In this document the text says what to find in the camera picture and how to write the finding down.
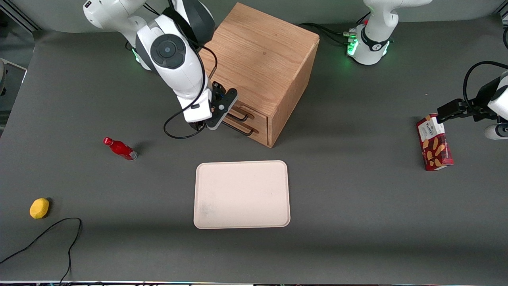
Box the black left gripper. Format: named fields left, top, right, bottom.
left=437, top=77, right=501, bottom=124

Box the red cola bottle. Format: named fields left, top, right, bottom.
left=103, top=137, right=138, bottom=161

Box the wooden drawer cabinet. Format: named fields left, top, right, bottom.
left=197, top=2, right=320, bottom=149

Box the aluminium frame rail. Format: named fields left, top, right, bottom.
left=0, top=6, right=40, bottom=33

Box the yellow lemon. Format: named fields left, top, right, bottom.
left=29, top=198, right=50, bottom=220

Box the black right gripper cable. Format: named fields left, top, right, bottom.
left=164, top=24, right=219, bottom=139

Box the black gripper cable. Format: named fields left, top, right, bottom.
left=164, top=24, right=219, bottom=139
left=462, top=61, right=508, bottom=112

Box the thin black table cable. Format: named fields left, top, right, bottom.
left=0, top=217, right=83, bottom=285

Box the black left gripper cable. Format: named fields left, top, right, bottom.
left=462, top=61, right=508, bottom=112

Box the cream plastic tray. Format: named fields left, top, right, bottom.
left=193, top=160, right=291, bottom=230

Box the red cookie box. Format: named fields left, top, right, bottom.
left=416, top=113, right=454, bottom=171

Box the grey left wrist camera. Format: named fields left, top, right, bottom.
left=483, top=124, right=508, bottom=140

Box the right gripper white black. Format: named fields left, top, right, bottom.
left=176, top=81, right=239, bottom=126

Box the black left base cable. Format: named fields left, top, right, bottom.
left=298, top=22, right=358, bottom=46

